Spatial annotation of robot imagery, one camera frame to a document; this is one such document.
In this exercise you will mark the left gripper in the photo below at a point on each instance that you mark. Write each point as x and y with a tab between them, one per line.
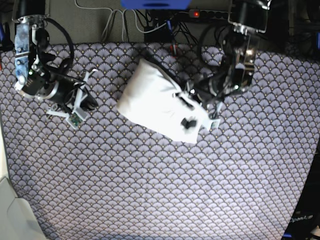
209	93

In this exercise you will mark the patterned purple table cloth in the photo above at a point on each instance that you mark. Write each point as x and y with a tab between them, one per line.
113	179

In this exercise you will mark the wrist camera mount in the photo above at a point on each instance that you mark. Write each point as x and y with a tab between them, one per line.
212	120
75	105

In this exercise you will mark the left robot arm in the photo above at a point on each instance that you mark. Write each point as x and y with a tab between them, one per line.
234	75

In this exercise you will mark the blue box at top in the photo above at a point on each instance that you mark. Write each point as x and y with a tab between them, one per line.
155	4

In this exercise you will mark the grey plastic bin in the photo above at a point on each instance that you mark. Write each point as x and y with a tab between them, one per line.
17	219

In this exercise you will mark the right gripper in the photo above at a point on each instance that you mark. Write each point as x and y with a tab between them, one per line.
61	92

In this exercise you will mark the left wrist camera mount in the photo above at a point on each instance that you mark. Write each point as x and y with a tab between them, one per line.
212	120

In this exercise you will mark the black power strip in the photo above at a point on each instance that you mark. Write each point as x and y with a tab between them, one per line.
208	14

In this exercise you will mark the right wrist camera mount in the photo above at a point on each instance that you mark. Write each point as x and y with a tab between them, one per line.
75	105

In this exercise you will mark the white printed T-shirt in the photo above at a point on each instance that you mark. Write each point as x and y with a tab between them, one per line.
152	99

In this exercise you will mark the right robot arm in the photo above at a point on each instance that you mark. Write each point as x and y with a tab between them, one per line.
31	42

